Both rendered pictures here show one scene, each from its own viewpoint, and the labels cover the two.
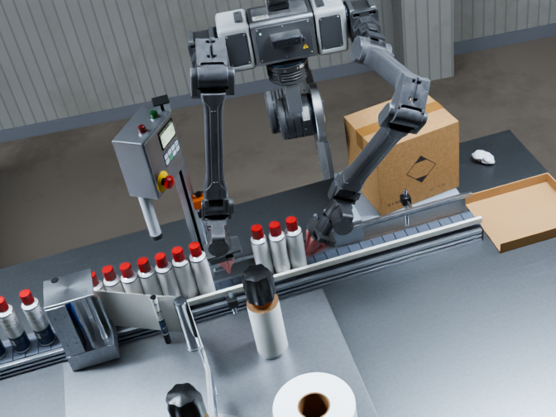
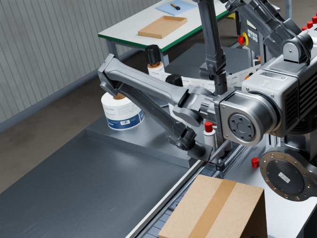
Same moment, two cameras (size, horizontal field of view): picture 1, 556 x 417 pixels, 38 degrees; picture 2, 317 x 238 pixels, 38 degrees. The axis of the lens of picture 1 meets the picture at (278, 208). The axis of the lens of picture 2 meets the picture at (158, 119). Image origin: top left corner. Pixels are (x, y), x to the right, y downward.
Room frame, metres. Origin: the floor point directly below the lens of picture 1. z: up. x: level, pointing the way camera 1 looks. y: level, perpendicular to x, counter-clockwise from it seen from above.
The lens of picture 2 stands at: (2.96, -1.22, 2.17)
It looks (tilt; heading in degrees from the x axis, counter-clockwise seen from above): 32 degrees down; 141
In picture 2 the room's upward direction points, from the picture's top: 12 degrees counter-clockwise
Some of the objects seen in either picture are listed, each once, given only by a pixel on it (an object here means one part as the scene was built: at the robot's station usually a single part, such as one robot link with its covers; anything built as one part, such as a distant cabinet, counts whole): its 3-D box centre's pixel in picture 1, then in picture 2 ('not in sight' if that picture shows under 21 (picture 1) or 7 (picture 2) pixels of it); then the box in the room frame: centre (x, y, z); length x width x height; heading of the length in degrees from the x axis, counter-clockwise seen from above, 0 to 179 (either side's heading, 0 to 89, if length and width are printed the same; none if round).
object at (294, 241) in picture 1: (295, 245); (211, 142); (1.83, -0.03, 0.98); 0.05 x 0.05 x 0.20
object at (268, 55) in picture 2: (186, 194); (269, 81); (1.94, 0.26, 1.17); 0.04 x 0.04 x 0.67; 8
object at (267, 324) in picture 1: (264, 311); (177, 103); (1.53, 0.09, 1.03); 0.09 x 0.09 x 0.30
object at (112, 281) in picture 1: (117, 293); not in sight; (1.76, 0.52, 0.98); 0.05 x 0.05 x 0.20
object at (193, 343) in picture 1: (187, 323); not in sight; (1.59, 0.31, 0.97); 0.05 x 0.05 x 0.19
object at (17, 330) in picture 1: (11, 324); not in sight; (1.71, 0.83, 0.98); 0.05 x 0.05 x 0.20
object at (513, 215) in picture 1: (524, 211); not in sight; (1.93, -0.79, 0.85); 0.30 x 0.26 x 0.04; 98
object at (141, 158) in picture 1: (150, 153); (260, 27); (1.87, 0.32, 1.38); 0.17 x 0.10 x 0.19; 153
